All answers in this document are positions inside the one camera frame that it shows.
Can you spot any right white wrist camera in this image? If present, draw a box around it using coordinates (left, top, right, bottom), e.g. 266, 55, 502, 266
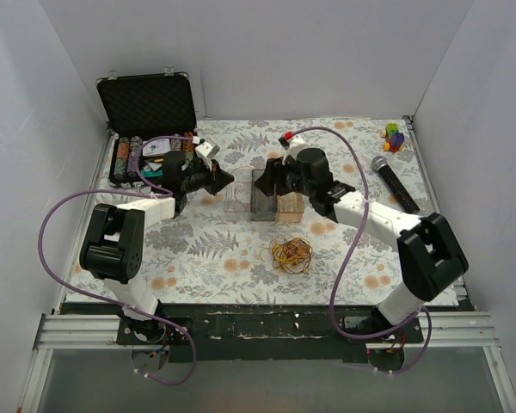
279, 132, 308, 165

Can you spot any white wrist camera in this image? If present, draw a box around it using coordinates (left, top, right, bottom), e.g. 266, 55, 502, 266
193, 137, 219, 170
279, 132, 308, 165

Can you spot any purple cable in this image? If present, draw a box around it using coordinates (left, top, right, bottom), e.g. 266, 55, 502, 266
292, 126, 433, 378
38, 134, 203, 386

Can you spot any yellow red wire bundle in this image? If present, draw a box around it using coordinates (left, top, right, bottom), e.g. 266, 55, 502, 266
257, 235, 316, 276

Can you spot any smoky grey plastic box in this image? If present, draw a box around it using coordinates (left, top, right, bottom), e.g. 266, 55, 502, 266
250, 170, 277, 222

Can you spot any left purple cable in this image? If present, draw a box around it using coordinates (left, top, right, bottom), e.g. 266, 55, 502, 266
38, 134, 203, 386

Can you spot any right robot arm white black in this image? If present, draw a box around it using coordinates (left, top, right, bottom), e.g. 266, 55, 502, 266
255, 148, 469, 342

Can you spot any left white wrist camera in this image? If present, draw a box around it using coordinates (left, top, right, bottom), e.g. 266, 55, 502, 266
193, 137, 219, 170

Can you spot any black poker chip case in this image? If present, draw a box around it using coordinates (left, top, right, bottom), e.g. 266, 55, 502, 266
95, 67, 200, 190

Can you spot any clear plastic box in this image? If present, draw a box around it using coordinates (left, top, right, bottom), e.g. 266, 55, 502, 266
224, 167, 253, 213

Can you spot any colourful toy block train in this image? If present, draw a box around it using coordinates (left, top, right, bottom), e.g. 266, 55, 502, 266
381, 123, 405, 153

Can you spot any black handheld microphone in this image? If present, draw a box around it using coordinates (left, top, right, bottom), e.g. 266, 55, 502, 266
372, 156, 420, 214

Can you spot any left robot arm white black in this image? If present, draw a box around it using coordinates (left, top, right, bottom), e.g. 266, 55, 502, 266
79, 151, 235, 344

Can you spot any floral patterned table mat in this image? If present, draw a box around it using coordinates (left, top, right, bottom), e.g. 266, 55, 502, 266
63, 118, 464, 307

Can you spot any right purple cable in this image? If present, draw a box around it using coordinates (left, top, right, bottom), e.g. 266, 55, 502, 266
292, 126, 433, 378

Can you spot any amber plastic box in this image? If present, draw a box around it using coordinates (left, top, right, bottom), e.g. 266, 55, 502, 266
276, 172, 304, 224

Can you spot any aluminium frame rail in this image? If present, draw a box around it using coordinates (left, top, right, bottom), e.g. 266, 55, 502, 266
21, 311, 516, 412

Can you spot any white playing card deck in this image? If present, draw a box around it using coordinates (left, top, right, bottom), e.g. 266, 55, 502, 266
142, 137, 171, 157

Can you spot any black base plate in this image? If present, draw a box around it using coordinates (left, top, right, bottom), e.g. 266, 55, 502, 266
115, 303, 427, 365

